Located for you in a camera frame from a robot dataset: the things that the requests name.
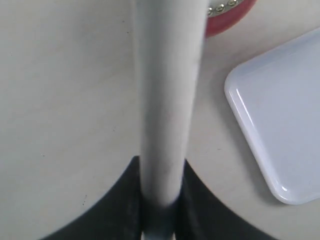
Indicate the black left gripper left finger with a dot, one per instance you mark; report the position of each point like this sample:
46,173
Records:
116,216

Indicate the small red drum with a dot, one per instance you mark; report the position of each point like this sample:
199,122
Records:
225,14

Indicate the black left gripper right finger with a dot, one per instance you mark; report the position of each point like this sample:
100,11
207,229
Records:
202,216

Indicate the white rectangular tray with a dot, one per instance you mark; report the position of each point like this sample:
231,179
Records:
275,98

